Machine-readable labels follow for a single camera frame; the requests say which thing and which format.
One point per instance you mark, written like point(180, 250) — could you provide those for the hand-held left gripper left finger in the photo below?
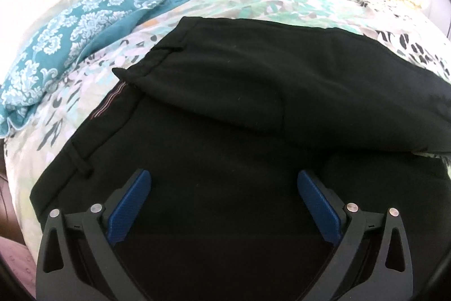
point(128, 205)

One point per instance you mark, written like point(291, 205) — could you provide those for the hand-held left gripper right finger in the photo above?
point(319, 205)

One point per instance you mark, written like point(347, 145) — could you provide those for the black pants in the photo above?
point(225, 93)

